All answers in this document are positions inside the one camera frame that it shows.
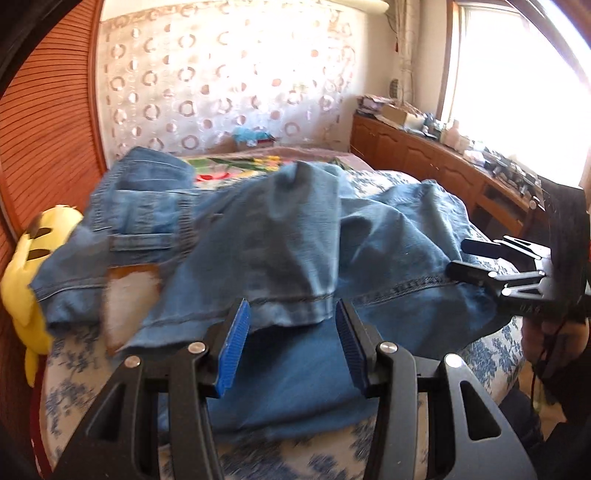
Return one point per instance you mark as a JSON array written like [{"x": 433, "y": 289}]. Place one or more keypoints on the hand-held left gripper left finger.
[{"x": 233, "y": 350}]

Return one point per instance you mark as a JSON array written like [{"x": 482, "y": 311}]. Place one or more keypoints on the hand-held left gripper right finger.
[{"x": 351, "y": 350}]

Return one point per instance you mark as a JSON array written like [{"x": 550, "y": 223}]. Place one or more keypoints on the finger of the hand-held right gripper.
[
  {"x": 498, "y": 249},
  {"x": 480, "y": 274}
]

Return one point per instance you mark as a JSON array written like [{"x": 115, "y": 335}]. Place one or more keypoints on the person's right hand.
[{"x": 538, "y": 339}]

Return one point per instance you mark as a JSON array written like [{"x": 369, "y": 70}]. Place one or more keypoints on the low wooden cabinet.
[{"x": 415, "y": 152}]

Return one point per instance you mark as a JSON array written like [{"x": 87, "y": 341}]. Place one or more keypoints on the white blue floral bed sheet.
[{"x": 69, "y": 378}]

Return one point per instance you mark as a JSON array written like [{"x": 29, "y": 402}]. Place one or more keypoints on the window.
[{"x": 508, "y": 83}]

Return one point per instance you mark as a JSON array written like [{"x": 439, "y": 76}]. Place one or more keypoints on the open cardboard box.
[{"x": 395, "y": 116}]

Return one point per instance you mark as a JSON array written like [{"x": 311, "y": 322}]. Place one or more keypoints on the colourful flower blanket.
[{"x": 221, "y": 166}]

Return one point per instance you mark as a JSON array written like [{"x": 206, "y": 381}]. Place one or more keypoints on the stack of papers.
[{"x": 371, "y": 105}]

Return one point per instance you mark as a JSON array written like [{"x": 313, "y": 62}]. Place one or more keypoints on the yellow plush toy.
[{"x": 23, "y": 295}]

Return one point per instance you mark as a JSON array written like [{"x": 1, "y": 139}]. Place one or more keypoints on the light blue bag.
[{"x": 249, "y": 134}]

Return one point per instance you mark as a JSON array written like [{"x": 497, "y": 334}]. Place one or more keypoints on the sheer circle pattern curtain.
[{"x": 207, "y": 78}]

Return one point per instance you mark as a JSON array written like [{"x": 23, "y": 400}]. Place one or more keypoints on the wooden louvred wardrobe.
[{"x": 55, "y": 115}]

